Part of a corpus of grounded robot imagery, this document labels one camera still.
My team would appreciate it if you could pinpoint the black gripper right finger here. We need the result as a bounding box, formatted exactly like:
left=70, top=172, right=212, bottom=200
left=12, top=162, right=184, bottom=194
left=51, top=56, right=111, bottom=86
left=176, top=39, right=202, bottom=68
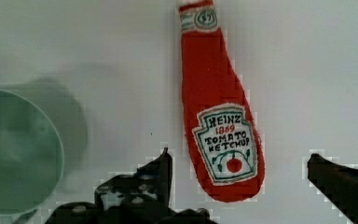
left=307, top=153, right=358, bottom=224

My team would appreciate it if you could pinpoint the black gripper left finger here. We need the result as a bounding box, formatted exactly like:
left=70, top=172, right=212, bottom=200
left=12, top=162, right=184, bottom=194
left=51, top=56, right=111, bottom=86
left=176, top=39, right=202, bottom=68
left=94, top=147, right=172, bottom=215

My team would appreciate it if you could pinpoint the red felt ketchup bottle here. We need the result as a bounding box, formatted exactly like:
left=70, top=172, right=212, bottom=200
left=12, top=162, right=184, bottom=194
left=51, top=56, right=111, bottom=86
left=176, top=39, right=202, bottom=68
left=177, top=0, right=265, bottom=203

